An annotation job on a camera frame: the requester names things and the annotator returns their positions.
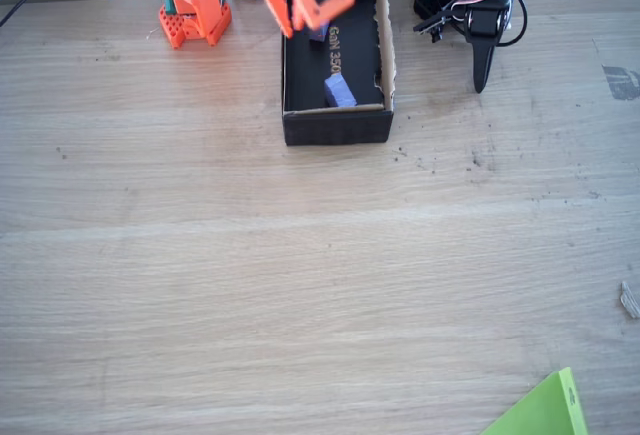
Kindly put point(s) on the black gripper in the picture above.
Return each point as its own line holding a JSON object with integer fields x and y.
{"x": 483, "y": 55}

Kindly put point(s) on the green paper sheet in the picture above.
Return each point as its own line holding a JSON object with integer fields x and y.
{"x": 545, "y": 410}

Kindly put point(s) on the black cardboard box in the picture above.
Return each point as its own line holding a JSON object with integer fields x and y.
{"x": 335, "y": 127}

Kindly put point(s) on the white fluff scrap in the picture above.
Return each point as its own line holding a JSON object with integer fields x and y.
{"x": 152, "y": 32}

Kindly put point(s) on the purple foam block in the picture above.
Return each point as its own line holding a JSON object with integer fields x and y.
{"x": 319, "y": 35}
{"x": 340, "y": 91}

